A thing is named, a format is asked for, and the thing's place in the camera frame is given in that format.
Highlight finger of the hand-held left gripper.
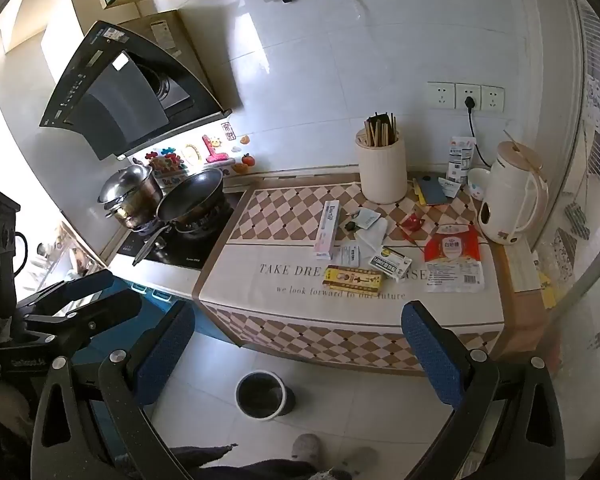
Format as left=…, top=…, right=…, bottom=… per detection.
left=16, top=270, right=115, bottom=322
left=24, top=290, right=143, bottom=352

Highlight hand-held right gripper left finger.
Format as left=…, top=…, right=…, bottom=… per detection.
left=30, top=301, right=197, bottom=480

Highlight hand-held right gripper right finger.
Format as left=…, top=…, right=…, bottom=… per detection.
left=401, top=301, right=566, bottom=480

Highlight grey round waste bin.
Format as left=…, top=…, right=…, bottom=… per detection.
left=235, top=371, right=296, bottom=420

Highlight white paper tissue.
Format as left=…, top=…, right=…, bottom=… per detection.
left=356, top=217, right=392, bottom=251

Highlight person's left hand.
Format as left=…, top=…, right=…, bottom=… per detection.
left=0, top=385, right=35, bottom=442

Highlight blue base cabinet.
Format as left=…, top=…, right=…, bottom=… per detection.
left=75, top=270, right=241, bottom=361

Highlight red and white sugar bag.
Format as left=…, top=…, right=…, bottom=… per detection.
left=423, top=223, right=485, bottom=294

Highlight black glass gas stove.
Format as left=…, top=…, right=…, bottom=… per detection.
left=107, top=192, right=242, bottom=272

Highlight green and white medicine box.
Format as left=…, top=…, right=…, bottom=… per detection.
left=369, top=245, right=414, bottom=281

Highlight stainless steel pot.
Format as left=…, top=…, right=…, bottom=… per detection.
left=97, top=164, right=164, bottom=231

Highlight yellow flat box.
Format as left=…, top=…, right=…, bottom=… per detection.
left=325, top=264, right=384, bottom=292

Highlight white paper sheet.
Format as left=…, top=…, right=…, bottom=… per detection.
left=504, top=248, right=544, bottom=294

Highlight white medicine leaflet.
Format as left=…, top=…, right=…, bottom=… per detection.
left=337, top=244, right=364, bottom=267

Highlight checkered brown tablecloth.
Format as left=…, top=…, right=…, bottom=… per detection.
left=192, top=172, right=506, bottom=377

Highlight red wrapper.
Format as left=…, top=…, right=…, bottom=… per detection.
left=398, top=212, right=427, bottom=244

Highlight yellow packet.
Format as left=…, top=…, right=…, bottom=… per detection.
left=536, top=269, right=562, bottom=311

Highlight black wok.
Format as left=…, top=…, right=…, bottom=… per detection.
left=132, top=168, right=226, bottom=266

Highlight white printed sachet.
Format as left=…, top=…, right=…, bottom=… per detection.
left=355, top=208, right=382, bottom=231

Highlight grey slipper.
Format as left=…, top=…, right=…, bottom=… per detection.
left=290, top=433, right=322, bottom=467

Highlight long pink and white box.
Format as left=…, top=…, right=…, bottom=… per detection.
left=313, top=201, right=342, bottom=256

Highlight grey-blue smartphone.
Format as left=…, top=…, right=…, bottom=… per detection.
left=420, top=176, right=451, bottom=206

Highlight white dotted bowl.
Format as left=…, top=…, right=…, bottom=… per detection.
left=467, top=167, right=492, bottom=202

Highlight cream electric kettle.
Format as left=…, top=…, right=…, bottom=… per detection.
left=477, top=140, right=550, bottom=246

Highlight cream chopstick holder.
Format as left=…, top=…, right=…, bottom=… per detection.
left=356, top=130, right=409, bottom=205

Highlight black range hood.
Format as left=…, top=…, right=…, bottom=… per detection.
left=39, top=10, right=232, bottom=161

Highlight white carton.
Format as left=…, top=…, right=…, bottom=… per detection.
left=447, top=136, right=476, bottom=185

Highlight thin wooden stick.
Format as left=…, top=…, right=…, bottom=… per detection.
left=503, top=129, right=549, bottom=182

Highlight bundle of chopsticks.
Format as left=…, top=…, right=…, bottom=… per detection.
left=364, top=111, right=399, bottom=149

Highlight patterned window glass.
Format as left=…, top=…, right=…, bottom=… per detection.
left=560, top=0, right=600, bottom=361

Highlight black plug with cable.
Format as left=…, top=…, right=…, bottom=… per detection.
left=462, top=95, right=481, bottom=141

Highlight white wall socket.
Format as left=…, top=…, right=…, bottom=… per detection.
left=480, top=85, right=506, bottom=114
left=455, top=83, right=482, bottom=111
left=426, top=81, right=456, bottom=110

